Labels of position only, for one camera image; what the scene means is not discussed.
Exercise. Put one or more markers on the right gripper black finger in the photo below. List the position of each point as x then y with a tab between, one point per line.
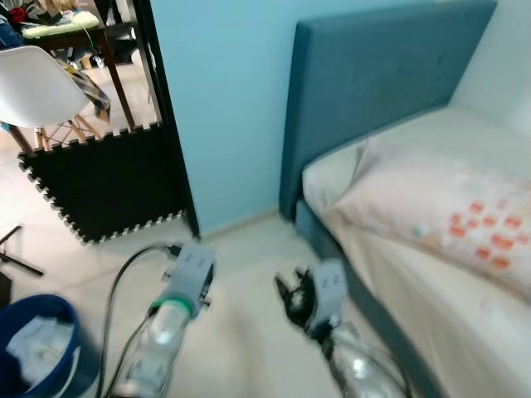
285	293

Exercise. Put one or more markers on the pink patterned pillow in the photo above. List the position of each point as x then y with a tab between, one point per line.
415	199

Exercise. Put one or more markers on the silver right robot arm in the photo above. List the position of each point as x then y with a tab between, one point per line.
357	373

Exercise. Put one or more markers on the black foam puzzle mat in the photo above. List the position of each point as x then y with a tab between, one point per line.
108	182

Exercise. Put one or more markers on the blue plastic bin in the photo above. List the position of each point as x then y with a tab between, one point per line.
79	365

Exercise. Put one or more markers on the mattress with beige sheet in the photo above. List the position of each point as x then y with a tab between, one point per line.
465	332

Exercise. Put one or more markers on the white paper rubbish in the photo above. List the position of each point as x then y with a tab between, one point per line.
37	348

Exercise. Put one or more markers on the black stand leg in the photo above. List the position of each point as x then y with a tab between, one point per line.
21	261

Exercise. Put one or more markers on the plaid hanging cloth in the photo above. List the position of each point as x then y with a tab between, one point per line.
93	91

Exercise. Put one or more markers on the dark wooden table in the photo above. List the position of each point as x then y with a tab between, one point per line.
116	79

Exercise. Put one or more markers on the blue fabric headboard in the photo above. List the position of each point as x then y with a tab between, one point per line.
373	75

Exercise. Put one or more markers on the white plastic chair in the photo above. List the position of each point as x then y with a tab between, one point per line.
37	87

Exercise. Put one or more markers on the pale green cloth bundle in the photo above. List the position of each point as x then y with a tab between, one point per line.
58	23

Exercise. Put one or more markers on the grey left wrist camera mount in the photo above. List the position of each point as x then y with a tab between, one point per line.
192	269

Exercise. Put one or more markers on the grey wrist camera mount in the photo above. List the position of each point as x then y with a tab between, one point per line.
329	290
192	269

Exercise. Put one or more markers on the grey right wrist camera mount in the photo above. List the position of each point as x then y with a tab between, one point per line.
329	290

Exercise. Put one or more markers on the black door frame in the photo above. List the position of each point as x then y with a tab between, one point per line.
170	124

